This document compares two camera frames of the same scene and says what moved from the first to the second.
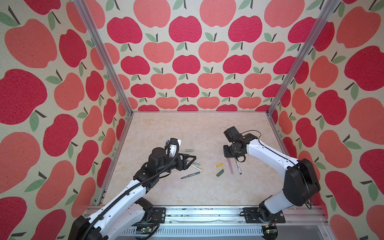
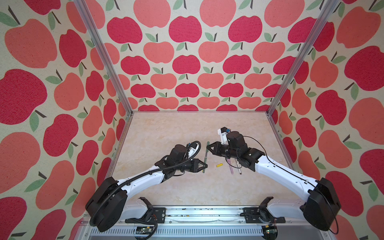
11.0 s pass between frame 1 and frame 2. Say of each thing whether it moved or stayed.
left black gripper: moved
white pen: stayed
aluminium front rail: stayed
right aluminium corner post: stayed
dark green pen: moved
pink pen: stayed
